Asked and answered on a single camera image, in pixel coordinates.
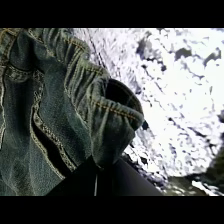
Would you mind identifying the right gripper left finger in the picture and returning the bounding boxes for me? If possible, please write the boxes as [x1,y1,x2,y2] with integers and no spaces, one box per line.
[45,155,98,197]

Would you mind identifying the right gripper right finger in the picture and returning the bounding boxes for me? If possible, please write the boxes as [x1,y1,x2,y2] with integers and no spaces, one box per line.
[95,157,164,197]

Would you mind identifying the dark jeans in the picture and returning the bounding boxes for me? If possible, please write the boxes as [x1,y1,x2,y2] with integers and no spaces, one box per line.
[0,27,146,197]

